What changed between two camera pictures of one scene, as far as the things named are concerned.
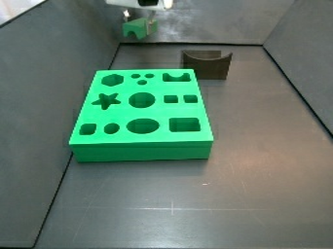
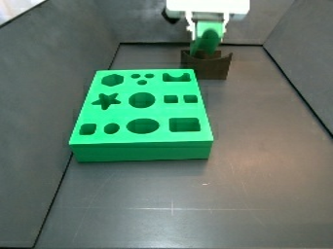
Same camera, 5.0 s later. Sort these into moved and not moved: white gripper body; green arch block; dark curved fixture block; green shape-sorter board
Moved: green arch block; white gripper body
Not moved: dark curved fixture block; green shape-sorter board
